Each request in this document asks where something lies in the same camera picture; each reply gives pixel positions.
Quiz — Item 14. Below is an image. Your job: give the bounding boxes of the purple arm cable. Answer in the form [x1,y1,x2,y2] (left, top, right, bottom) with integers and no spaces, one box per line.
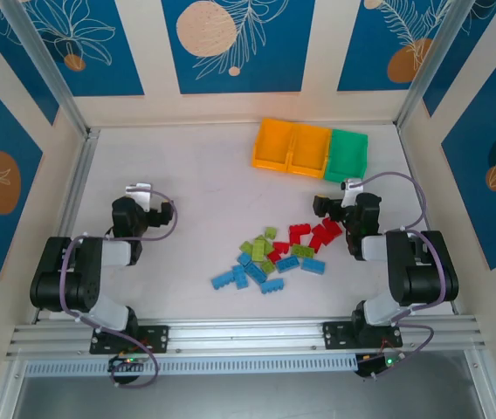
[348,172,450,381]
[59,188,180,389]

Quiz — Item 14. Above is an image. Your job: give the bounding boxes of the aluminium frame post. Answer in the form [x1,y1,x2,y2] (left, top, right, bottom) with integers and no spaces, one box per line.
[396,0,472,130]
[0,0,91,137]

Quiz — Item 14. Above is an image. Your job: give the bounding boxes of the grey slotted cable duct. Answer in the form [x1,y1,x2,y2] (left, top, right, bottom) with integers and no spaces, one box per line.
[24,355,358,377]

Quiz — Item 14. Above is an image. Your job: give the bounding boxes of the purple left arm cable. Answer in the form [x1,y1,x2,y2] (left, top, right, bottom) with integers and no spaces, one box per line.
[59,188,180,389]

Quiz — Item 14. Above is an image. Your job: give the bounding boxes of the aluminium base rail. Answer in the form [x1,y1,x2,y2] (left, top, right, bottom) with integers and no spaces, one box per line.
[5,314,487,359]

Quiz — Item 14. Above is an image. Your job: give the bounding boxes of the black controller board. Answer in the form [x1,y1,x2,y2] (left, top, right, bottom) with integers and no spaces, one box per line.
[355,354,406,379]
[107,354,148,374]

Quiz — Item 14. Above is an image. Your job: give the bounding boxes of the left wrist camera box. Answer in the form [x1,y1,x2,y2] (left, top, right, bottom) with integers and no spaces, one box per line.
[124,182,153,211]

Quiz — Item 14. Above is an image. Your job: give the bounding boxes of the yellow plastic bin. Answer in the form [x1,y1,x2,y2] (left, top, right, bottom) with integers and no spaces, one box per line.
[289,122,333,179]
[251,117,295,172]

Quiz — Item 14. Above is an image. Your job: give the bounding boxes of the green plastic bin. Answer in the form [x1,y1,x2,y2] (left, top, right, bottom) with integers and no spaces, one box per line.
[322,128,369,184]

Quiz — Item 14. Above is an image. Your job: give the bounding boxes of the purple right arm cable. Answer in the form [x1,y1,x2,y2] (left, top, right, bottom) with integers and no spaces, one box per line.
[348,172,450,381]

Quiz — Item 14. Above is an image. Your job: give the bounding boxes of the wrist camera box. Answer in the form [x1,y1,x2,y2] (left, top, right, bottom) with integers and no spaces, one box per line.
[341,177,365,209]
[124,182,153,211]

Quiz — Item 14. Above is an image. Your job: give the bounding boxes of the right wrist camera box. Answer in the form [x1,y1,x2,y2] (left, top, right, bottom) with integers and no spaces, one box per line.
[341,177,365,209]

